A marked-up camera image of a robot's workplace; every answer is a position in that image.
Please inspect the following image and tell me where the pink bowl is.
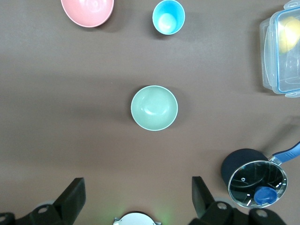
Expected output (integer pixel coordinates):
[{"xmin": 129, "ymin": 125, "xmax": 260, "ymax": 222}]
[{"xmin": 60, "ymin": 0, "xmax": 115, "ymax": 28}]

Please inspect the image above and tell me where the dark saucepan with blue handle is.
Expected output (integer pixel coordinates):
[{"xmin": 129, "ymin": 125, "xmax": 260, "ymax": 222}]
[{"xmin": 220, "ymin": 140, "xmax": 300, "ymax": 208}]

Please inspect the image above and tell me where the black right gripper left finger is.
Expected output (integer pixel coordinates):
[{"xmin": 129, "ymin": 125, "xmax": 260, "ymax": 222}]
[{"xmin": 0, "ymin": 177, "xmax": 86, "ymax": 225}]

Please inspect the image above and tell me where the pale green bowl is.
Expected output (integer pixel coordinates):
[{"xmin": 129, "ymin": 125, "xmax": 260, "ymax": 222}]
[{"xmin": 130, "ymin": 85, "xmax": 179, "ymax": 131}]

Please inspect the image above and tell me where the clear plastic food container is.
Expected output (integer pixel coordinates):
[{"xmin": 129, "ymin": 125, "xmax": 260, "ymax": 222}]
[{"xmin": 259, "ymin": 18, "xmax": 300, "ymax": 96}]

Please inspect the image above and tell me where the glass lid with blue knob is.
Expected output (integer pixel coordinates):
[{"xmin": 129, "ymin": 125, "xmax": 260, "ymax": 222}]
[{"xmin": 227, "ymin": 160, "xmax": 288, "ymax": 209}]

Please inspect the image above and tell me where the light blue plastic cup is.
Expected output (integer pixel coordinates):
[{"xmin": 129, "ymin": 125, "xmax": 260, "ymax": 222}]
[{"xmin": 152, "ymin": 0, "xmax": 186, "ymax": 35}]

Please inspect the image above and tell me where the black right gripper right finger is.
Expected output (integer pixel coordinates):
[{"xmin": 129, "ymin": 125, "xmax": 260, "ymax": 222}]
[{"xmin": 191, "ymin": 176, "xmax": 285, "ymax": 225}]

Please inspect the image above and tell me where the yellow fruit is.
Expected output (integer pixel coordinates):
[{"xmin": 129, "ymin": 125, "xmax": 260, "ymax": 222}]
[{"xmin": 279, "ymin": 15, "xmax": 300, "ymax": 55}]

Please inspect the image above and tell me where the clear lid with blue seal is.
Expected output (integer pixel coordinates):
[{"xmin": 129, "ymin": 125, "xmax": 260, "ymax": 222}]
[{"xmin": 269, "ymin": 0, "xmax": 300, "ymax": 98}]

